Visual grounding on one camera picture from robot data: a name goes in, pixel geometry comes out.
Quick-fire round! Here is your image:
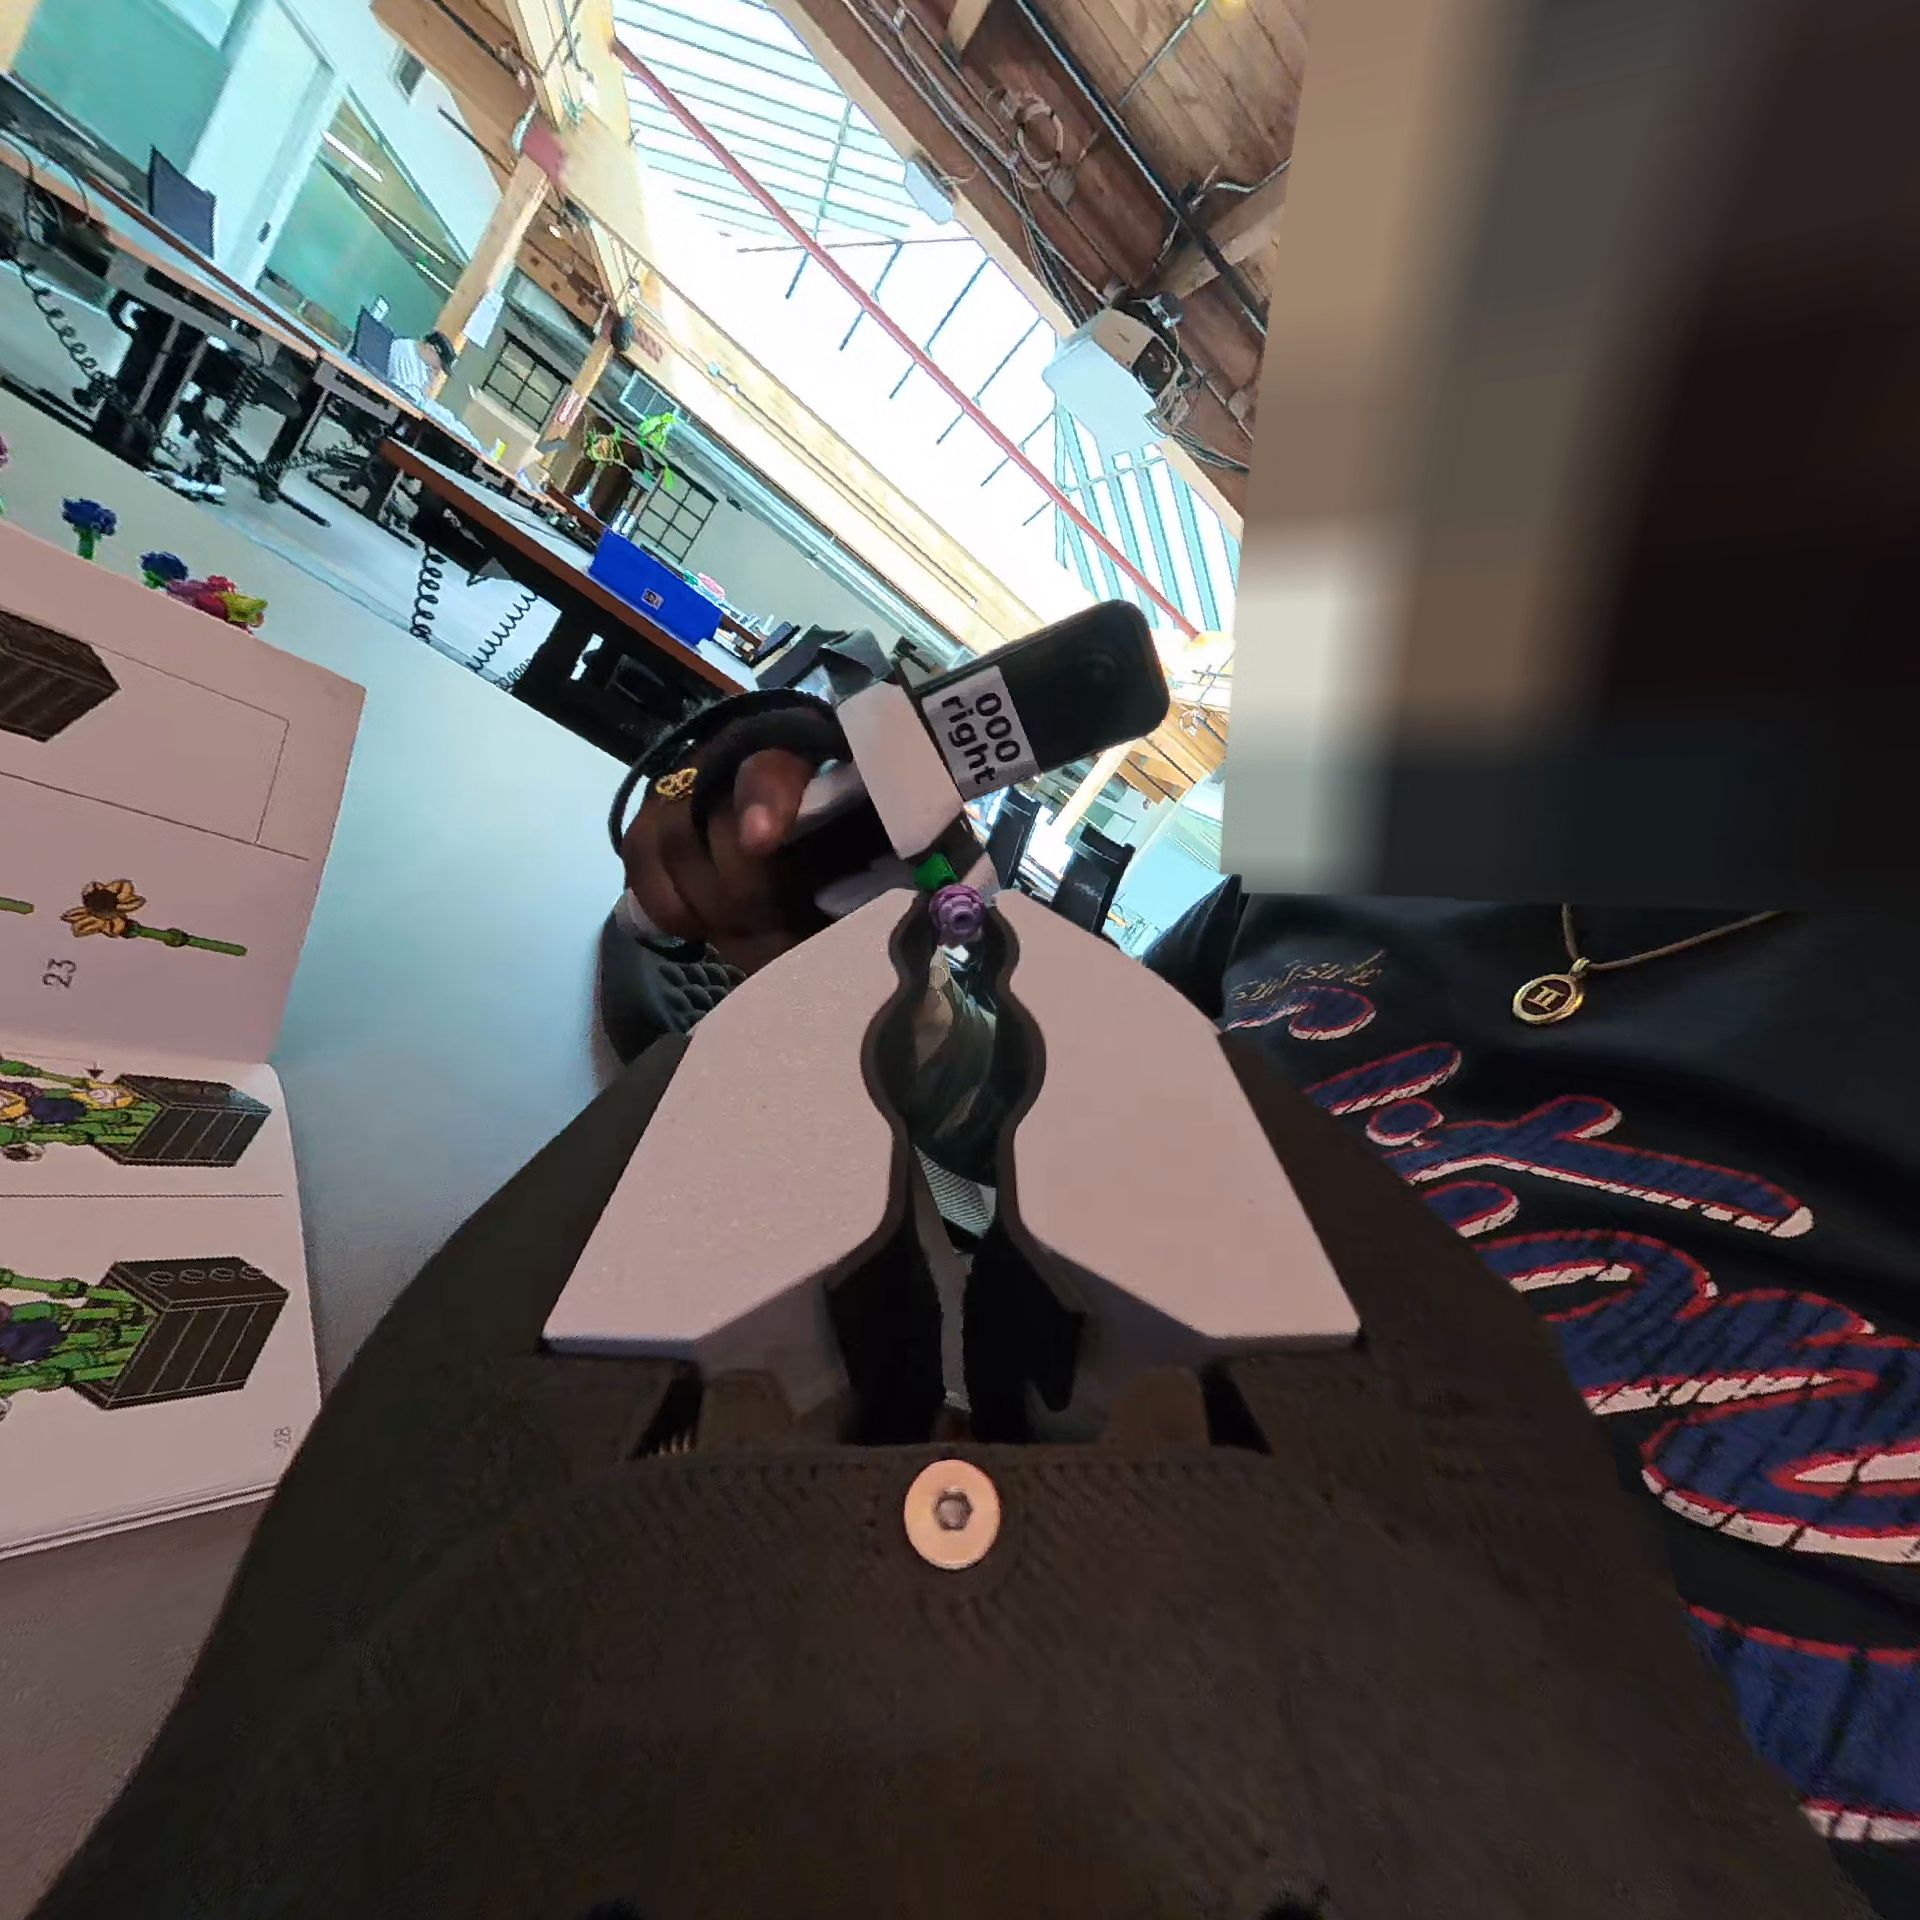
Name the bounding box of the grey background desk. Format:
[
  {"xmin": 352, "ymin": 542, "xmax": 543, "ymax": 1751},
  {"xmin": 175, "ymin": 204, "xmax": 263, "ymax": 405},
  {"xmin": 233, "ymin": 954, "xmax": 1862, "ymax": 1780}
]
[{"xmin": 374, "ymin": 439, "xmax": 759, "ymax": 730}]

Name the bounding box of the instruction booklet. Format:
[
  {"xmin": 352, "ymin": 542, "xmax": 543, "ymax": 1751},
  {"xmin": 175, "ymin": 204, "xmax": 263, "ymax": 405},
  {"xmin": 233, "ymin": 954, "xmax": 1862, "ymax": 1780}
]
[{"xmin": 0, "ymin": 518, "xmax": 369, "ymax": 1560}]

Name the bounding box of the black office chair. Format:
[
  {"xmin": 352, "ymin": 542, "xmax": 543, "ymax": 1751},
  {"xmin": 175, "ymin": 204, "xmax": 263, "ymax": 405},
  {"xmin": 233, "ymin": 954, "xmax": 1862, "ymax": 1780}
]
[{"xmin": 984, "ymin": 787, "xmax": 1148, "ymax": 944}]

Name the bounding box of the blue storage bin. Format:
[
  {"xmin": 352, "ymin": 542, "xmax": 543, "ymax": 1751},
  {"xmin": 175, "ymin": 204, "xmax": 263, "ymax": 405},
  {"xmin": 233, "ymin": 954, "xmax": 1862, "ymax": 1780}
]
[{"xmin": 584, "ymin": 533, "xmax": 731, "ymax": 650}]

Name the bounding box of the person's right hand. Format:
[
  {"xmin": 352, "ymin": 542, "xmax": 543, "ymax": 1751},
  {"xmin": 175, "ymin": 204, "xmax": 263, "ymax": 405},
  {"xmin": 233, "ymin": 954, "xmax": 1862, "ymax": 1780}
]
[{"xmin": 622, "ymin": 716, "xmax": 903, "ymax": 970}]

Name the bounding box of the LEGO flower bouquet in pot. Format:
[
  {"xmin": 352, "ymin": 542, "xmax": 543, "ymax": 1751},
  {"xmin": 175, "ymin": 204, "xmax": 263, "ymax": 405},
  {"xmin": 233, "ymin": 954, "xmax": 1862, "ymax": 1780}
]
[{"xmin": 54, "ymin": 490, "xmax": 272, "ymax": 636}]

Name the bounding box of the gold pendant necklace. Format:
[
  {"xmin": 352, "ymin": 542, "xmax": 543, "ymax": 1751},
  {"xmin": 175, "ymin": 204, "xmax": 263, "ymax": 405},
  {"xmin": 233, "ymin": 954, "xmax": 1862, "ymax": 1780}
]
[{"xmin": 1507, "ymin": 907, "xmax": 1792, "ymax": 1030}]

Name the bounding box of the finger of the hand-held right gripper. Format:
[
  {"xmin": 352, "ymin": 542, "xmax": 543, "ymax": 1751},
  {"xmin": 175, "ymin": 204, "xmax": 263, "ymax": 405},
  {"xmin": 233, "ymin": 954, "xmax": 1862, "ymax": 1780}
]
[
  {"xmin": 811, "ymin": 840, "xmax": 969, "ymax": 920},
  {"xmin": 835, "ymin": 685, "xmax": 984, "ymax": 854}
]

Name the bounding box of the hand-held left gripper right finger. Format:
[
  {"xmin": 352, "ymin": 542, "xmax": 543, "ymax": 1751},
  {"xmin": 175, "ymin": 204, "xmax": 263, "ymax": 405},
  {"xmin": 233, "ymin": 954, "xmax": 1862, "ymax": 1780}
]
[{"xmin": 967, "ymin": 895, "xmax": 1365, "ymax": 1416}]

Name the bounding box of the wooden background desk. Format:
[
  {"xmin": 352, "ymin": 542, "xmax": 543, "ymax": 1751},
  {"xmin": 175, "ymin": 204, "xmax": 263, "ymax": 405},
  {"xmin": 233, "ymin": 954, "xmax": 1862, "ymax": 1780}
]
[{"xmin": 0, "ymin": 114, "xmax": 481, "ymax": 506}]

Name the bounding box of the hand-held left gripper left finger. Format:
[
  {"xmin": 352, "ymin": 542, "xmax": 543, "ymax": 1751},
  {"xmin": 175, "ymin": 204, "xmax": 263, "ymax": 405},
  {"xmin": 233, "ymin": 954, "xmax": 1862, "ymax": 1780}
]
[{"xmin": 542, "ymin": 888, "xmax": 937, "ymax": 1416}]

